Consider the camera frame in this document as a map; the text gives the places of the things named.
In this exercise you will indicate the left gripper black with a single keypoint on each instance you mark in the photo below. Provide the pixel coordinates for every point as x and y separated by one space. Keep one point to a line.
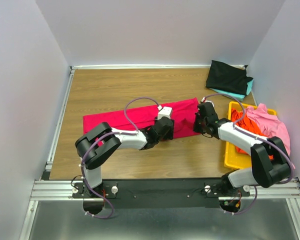
169 135

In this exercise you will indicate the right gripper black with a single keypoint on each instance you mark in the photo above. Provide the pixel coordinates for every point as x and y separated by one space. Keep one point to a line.
196 128

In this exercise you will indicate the magenta t shirt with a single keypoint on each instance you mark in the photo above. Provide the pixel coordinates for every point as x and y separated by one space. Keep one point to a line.
183 114

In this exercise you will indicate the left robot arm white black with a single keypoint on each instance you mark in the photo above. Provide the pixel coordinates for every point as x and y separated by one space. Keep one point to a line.
95 147

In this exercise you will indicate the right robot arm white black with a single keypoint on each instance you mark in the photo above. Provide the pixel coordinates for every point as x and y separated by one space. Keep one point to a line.
270 163

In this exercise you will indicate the orange t shirt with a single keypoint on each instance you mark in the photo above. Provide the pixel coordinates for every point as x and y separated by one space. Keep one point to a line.
248 123

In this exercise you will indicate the folded teal t shirt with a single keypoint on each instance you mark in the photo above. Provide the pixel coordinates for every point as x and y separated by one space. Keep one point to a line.
239 97

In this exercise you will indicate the yellow plastic bin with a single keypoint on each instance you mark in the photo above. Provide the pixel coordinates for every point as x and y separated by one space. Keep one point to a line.
233 158

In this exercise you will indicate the folded black t shirt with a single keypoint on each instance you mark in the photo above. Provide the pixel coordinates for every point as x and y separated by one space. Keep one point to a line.
228 78

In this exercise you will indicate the light pink t shirt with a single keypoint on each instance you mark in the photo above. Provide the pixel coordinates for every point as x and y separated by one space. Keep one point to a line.
269 124

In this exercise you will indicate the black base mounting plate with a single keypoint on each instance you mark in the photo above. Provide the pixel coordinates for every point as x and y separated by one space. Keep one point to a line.
167 193

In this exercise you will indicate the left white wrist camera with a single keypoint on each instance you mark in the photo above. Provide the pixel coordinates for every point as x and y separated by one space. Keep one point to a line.
164 111

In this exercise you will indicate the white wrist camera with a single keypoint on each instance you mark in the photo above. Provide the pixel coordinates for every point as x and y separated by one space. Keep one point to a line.
204 100
164 111

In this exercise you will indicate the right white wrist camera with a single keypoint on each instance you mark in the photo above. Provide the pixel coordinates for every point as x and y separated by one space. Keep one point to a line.
204 100

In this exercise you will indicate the aluminium frame rail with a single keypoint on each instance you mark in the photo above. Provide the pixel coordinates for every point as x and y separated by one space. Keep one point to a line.
53 213

